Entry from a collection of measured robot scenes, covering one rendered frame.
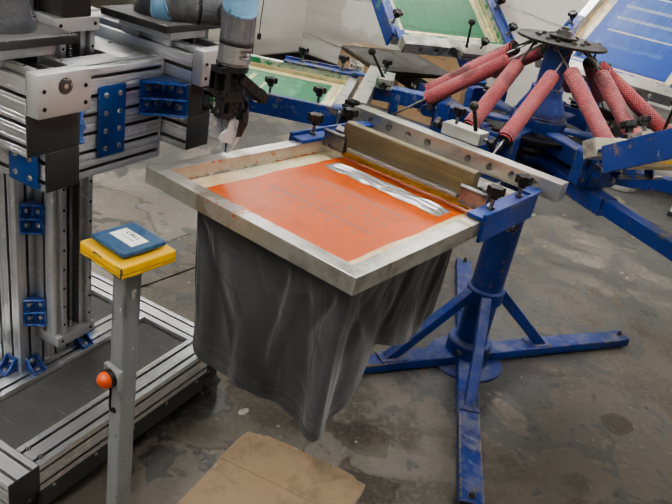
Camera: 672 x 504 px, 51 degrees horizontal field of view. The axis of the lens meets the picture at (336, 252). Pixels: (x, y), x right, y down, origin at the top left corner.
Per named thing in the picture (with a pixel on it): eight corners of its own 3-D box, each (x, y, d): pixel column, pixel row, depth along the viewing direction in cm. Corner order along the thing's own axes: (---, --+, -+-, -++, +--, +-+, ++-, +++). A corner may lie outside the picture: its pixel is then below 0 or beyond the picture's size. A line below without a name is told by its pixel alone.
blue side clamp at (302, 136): (299, 162, 191) (303, 137, 188) (285, 156, 194) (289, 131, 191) (363, 148, 214) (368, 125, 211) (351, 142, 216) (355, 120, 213)
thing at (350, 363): (321, 441, 159) (355, 279, 140) (309, 433, 161) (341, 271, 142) (428, 363, 193) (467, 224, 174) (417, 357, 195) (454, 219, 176)
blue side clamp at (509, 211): (478, 243, 164) (487, 216, 161) (460, 235, 166) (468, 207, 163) (531, 217, 186) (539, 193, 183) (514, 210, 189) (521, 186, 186)
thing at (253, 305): (315, 448, 158) (349, 282, 139) (181, 353, 180) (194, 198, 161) (323, 442, 160) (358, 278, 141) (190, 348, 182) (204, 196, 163)
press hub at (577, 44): (483, 403, 269) (603, 44, 209) (400, 354, 289) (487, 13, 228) (526, 364, 298) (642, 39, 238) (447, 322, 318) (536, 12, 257)
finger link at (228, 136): (211, 154, 166) (216, 116, 163) (229, 151, 171) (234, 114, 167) (220, 159, 165) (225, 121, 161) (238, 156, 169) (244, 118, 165)
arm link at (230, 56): (236, 40, 163) (261, 49, 159) (233, 60, 165) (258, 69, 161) (211, 40, 157) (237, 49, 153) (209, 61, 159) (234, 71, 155)
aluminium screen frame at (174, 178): (352, 296, 127) (356, 278, 126) (144, 182, 156) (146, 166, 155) (529, 211, 187) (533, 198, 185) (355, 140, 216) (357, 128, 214)
